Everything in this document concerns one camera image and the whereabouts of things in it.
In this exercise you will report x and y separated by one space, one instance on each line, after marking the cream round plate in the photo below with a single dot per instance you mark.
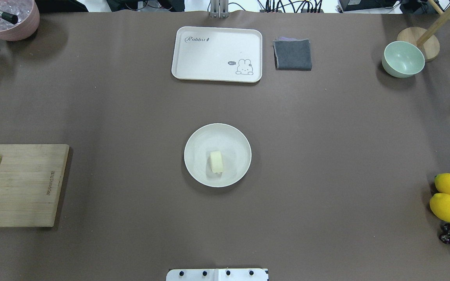
232 143

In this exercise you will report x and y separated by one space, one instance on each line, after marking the white steamed bun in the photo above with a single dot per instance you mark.
216 162

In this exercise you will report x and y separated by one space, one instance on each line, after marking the cream rabbit tray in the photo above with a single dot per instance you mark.
218 54

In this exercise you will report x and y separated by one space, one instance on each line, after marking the folded grey cloth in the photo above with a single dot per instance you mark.
292 54

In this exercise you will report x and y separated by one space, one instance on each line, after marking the mint green bowl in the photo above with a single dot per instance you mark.
401 59

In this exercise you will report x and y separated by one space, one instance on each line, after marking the bamboo cutting board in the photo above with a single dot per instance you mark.
31 176

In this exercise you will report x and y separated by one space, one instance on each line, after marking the wooden cup tree stand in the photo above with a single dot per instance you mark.
425 39

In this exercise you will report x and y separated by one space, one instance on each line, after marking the yellow lemon near lime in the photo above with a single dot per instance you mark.
440 206

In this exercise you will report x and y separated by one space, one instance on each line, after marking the pink bowl with ice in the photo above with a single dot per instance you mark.
28 19

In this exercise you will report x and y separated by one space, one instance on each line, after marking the dark cherries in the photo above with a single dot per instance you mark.
445 233

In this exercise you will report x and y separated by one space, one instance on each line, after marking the aluminium frame post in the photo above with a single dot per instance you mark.
219 8

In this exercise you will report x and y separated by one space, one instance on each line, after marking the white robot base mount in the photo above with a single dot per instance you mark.
225 274

